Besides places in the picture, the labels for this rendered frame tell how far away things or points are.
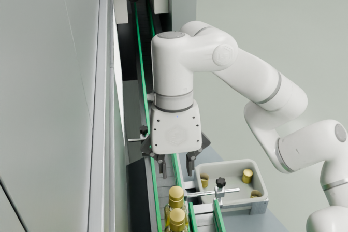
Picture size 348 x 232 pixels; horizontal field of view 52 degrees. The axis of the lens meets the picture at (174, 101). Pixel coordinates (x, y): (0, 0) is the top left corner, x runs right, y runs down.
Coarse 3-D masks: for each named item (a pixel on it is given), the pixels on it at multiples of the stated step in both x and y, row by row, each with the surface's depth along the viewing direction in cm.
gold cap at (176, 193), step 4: (172, 188) 83; (176, 188) 83; (180, 188) 83; (172, 192) 82; (176, 192) 82; (180, 192) 82; (172, 196) 81; (176, 196) 81; (180, 196) 81; (172, 200) 82; (176, 200) 82; (180, 200) 82; (172, 204) 83; (176, 204) 83; (180, 204) 83
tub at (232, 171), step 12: (204, 168) 129; (216, 168) 130; (228, 168) 131; (240, 168) 132; (252, 168) 130; (228, 180) 132; (240, 180) 132; (252, 180) 131; (240, 192) 128; (264, 192) 120; (228, 204) 117
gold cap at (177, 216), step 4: (176, 208) 79; (172, 212) 78; (176, 212) 78; (180, 212) 78; (184, 212) 78; (172, 216) 78; (176, 216) 78; (180, 216) 78; (184, 216) 78; (172, 220) 77; (176, 220) 77; (180, 220) 77; (184, 220) 78; (172, 224) 78; (176, 224) 77; (180, 224) 78; (184, 224) 80; (172, 228) 79; (176, 228) 79; (180, 228) 79
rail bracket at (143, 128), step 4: (140, 128) 119; (144, 128) 119; (140, 132) 119; (144, 132) 118; (140, 136) 122; (144, 136) 121; (128, 140) 122; (132, 140) 122; (136, 140) 122; (140, 140) 122; (144, 156) 127
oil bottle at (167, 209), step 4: (168, 204) 88; (184, 204) 89; (164, 208) 89; (168, 208) 87; (184, 208) 87; (164, 212) 89; (168, 212) 86; (164, 216) 91; (168, 216) 86; (164, 220) 93; (168, 220) 86; (164, 224) 95; (168, 224) 86
